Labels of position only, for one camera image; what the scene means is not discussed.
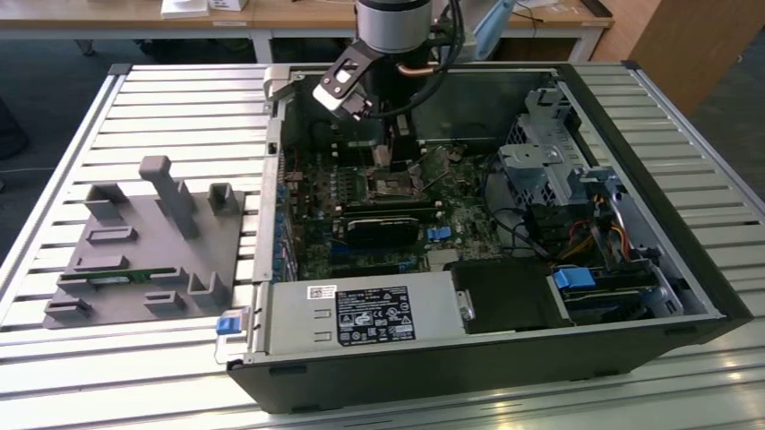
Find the CPU socket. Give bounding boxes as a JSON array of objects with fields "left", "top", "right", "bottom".
[{"left": 363, "top": 166, "right": 428, "bottom": 202}]

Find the black RAM slot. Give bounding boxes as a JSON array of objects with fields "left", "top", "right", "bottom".
[
  {"left": 343, "top": 202, "right": 436, "bottom": 213},
  {"left": 341, "top": 209, "right": 438, "bottom": 221}
]

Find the pale blue teach pendant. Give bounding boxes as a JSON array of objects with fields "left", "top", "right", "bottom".
[{"left": 468, "top": 0, "right": 517, "bottom": 63}]

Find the metal drive cage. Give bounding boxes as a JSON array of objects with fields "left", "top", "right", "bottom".
[{"left": 497, "top": 87, "right": 602, "bottom": 208}]

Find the green motherboard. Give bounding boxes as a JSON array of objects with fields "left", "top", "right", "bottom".
[{"left": 278, "top": 142, "right": 509, "bottom": 280}]

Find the small silver heatsink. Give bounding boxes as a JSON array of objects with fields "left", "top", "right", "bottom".
[{"left": 426, "top": 249, "right": 465, "bottom": 272}]

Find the black plastic shroud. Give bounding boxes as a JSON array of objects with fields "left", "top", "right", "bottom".
[{"left": 446, "top": 258, "right": 570, "bottom": 335}]

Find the wooden cabinet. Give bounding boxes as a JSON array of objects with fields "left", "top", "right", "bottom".
[{"left": 588, "top": 0, "right": 765, "bottom": 116}]

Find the hard disk in blue carrier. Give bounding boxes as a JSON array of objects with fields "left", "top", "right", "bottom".
[{"left": 553, "top": 263, "right": 665, "bottom": 317}]

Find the wooden desk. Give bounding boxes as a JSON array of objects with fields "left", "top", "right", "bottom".
[{"left": 0, "top": 0, "right": 617, "bottom": 64}]

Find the grey parts rack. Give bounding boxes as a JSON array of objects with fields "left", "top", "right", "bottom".
[{"left": 44, "top": 155, "right": 250, "bottom": 331}]

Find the silver power supply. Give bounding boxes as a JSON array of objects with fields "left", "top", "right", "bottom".
[{"left": 261, "top": 271, "right": 469, "bottom": 356}]

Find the green RAM stick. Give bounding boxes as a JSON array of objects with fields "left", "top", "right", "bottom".
[{"left": 59, "top": 267, "right": 181, "bottom": 286}]

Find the blue plastic latch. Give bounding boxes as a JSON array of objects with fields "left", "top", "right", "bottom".
[{"left": 214, "top": 308, "right": 250, "bottom": 338}]

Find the black open PC case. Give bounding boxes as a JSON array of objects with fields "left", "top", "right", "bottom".
[{"left": 223, "top": 62, "right": 755, "bottom": 416}]

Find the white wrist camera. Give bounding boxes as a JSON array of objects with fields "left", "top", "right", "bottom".
[{"left": 313, "top": 42, "right": 377, "bottom": 121}]

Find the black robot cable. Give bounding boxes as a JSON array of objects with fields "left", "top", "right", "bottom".
[{"left": 410, "top": 0, "right": 466, "bottom": 118}]

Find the yellow red wire bundle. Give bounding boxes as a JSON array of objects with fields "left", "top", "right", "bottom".
[{"left": 565, "top": 192, "right": 634, "bottom": 263}]

